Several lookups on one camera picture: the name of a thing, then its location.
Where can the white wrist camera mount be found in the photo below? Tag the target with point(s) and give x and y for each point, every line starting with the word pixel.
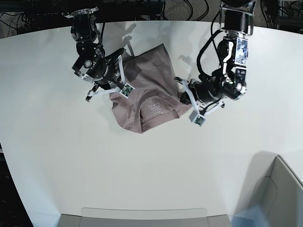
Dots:
pixel 200 110
pixel 121 86

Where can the grey bin right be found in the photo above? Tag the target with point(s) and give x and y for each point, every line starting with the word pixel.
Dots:
pixel 281 195

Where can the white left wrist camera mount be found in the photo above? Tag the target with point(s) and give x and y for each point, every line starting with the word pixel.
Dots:
pixel 200 110

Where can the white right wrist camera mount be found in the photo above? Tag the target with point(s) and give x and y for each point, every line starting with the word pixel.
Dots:
pixel 121 86

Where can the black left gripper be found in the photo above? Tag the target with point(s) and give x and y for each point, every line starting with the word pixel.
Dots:
pixel 205 91

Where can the blue translucent object corner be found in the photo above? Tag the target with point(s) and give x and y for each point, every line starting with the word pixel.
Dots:
pixel 255 216

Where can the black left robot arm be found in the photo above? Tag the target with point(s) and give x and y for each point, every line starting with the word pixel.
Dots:
pixel 229 80

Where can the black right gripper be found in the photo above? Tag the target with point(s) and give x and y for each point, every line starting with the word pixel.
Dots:
pixel 104 70

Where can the pink T-shirt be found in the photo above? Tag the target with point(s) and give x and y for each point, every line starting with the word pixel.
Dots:
pixel 155 98

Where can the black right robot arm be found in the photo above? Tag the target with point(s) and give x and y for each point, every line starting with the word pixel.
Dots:
pixel 87 37

